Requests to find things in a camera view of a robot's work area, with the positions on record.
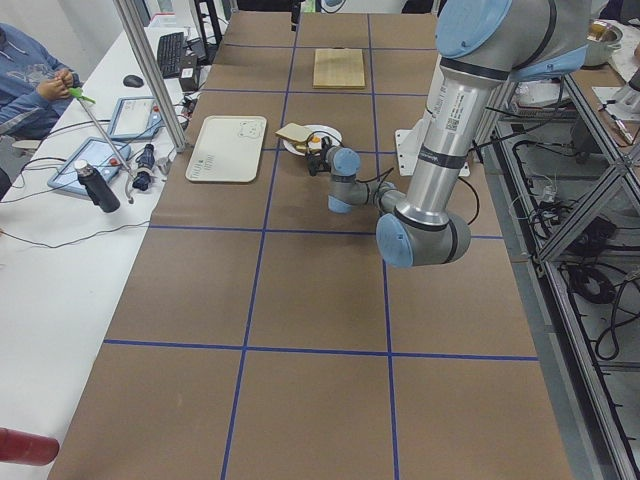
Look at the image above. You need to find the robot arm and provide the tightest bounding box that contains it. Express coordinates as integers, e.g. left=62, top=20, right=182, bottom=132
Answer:
left=325, top=1, right=591, bottom=268
left=290, top=0, right=346, bottom=32

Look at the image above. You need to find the black keyboard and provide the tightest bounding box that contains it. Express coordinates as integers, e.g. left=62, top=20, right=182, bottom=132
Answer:
left=156, top=32, right=185, bottom=78

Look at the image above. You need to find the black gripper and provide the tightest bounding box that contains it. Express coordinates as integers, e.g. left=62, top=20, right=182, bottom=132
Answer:
left=290, top=0, right=332, bottom=171

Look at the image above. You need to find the black computer mouse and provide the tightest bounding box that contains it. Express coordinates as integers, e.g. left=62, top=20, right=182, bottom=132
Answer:
left=122, top=75, right=144, bottom=88

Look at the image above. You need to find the cream bear tray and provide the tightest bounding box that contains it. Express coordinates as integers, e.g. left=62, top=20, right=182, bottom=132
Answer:
left=185, top=115, right=267, bottom=183

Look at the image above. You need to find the teach pendant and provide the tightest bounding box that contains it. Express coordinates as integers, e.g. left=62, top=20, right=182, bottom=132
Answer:
left=108, top=97, right=164, bottom=141
left=47, top=137, right=131, bottom=198

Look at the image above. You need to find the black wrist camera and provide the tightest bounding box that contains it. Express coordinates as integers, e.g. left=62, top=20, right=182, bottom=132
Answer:
left=305, top=152, right=324, bottom=176

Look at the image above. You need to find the person in blue hoodie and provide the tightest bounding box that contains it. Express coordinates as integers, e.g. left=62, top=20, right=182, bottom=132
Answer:
left=1, top=24, right=82, bottom=140

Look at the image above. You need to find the wooden cutting board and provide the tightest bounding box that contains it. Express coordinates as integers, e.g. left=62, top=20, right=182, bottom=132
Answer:
left=313, top=48, right=366, bottom=89

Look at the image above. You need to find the green handled reacher grabber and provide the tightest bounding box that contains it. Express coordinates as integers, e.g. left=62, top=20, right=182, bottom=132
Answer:
left=68, top=87, right=133, bottom=180

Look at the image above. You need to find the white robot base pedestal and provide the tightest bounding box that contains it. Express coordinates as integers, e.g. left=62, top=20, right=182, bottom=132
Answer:
left=394, top=104, right=473, bottom=178

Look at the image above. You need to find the aluminium frame post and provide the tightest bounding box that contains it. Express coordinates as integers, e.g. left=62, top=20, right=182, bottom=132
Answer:
left=113, top=0, right=186, bottom=153

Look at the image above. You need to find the small black box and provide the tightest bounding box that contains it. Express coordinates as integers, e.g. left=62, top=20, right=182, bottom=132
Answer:
left=179, top=67, right=199, bottom=92

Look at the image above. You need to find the white round plate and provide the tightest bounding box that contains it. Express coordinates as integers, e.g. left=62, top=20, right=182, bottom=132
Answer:
left=281, top=124, right=342, bottom=156

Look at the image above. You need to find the far teach pendant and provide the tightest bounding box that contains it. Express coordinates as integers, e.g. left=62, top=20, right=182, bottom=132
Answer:
left=108, top=97, right=164, bottom=141

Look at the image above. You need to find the red cylinder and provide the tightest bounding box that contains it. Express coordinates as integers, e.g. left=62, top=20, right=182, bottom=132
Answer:
left=1, top=427, right=60, bottom=466

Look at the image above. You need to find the fried egg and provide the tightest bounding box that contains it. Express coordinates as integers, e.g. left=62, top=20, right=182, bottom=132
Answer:
left=308, top=135, right=322, bottom=150

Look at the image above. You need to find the near teach pendant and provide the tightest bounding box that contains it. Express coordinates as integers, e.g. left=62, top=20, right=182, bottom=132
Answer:
left=47, top=137, right=131, bottom=198

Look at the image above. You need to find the black water bottle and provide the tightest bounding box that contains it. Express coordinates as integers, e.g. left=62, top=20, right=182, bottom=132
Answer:
left=73, top=160, right=120, bottom=213

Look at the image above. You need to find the folded dark umbrella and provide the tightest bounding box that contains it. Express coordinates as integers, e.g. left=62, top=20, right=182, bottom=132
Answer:
left=132, top=144, right=155, bottom=191

